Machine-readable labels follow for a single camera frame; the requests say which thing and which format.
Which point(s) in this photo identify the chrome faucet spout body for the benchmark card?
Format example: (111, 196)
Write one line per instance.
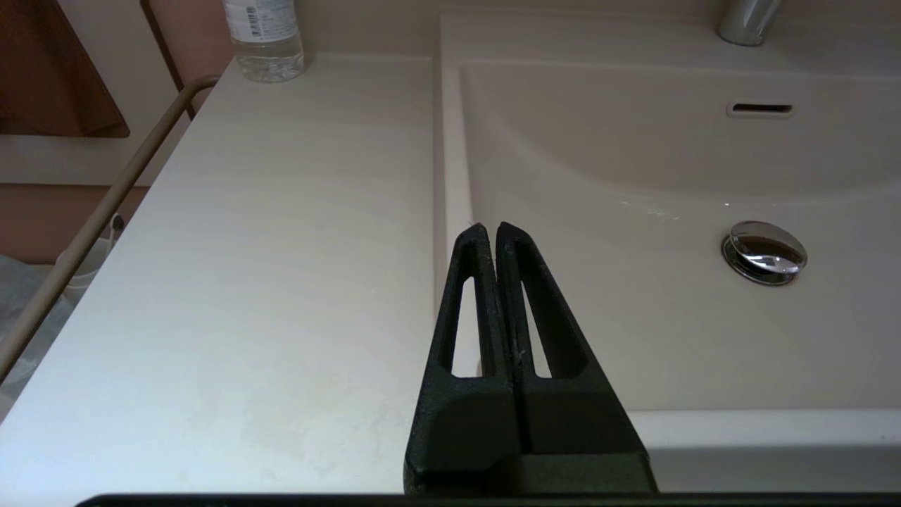
(747, 21)

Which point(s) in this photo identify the white ceramic sink basin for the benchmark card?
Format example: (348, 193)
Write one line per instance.
(669, 296)

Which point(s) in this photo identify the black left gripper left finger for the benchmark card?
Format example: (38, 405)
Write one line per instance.
(457, 436)

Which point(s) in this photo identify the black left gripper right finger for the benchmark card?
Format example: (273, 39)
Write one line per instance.
(577, 429)

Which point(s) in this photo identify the chrome sink drain stopper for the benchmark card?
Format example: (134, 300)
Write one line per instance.
(766, 252)

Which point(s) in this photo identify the clear plastic water bottle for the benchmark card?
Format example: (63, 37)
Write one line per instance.
(264, 35)

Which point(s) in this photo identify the white plastic cup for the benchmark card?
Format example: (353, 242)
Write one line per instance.
(88, 271)

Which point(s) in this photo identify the brown hanging pouch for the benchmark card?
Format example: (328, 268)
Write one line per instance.
(49, 70)

